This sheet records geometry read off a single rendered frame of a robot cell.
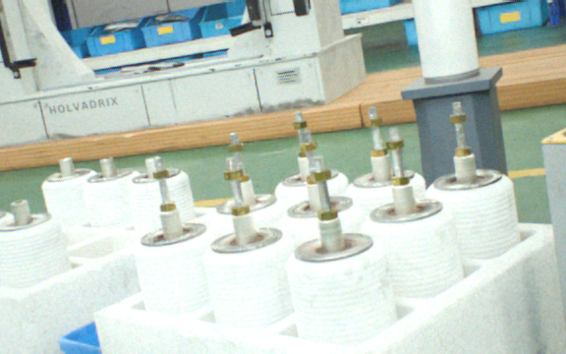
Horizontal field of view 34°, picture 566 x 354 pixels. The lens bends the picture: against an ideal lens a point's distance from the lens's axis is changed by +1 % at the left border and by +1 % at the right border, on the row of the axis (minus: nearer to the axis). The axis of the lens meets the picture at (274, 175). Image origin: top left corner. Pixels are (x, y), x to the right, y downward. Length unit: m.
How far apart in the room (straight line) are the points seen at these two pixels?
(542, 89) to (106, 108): 1.58
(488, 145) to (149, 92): 2.07
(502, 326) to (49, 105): 2.86
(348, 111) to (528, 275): 2.11
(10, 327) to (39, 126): 2.49
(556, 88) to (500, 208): 1.94
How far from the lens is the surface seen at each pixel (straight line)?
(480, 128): 1.53
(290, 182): 1.19
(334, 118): 3.10
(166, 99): 3.41
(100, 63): 6.60
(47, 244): 1.27
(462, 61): 1.54
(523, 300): 1.02
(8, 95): 3.85
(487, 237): 1.03
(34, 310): 1.24
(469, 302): 0.93
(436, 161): 1.55
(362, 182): 1.12
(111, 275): 1.30
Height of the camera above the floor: 0.50
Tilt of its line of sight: 11 degrees down
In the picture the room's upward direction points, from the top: 11 degrees counter-clockwise
